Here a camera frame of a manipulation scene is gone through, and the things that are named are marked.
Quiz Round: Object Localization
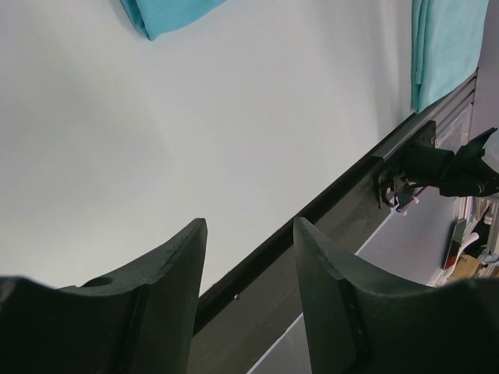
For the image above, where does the aluminium extrusion rail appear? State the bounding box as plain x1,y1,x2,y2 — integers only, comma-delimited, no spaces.
433,71,478,133

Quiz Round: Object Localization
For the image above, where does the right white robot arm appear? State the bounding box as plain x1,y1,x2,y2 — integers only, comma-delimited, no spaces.
374,121,498,208

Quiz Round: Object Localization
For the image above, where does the cyan blue t shirt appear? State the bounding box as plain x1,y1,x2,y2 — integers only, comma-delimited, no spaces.
120,0,225,41

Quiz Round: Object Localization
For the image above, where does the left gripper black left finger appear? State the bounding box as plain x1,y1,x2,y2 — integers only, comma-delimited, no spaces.
1,218,207,373

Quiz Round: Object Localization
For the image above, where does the folded teal t shirt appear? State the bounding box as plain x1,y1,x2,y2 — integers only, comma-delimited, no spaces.
411,0,489,113

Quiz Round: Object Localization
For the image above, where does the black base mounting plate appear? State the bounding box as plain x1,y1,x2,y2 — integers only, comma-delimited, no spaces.
189,115,479,374

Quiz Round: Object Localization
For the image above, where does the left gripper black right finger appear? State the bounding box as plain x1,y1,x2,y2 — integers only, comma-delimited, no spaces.
293,217,498,373

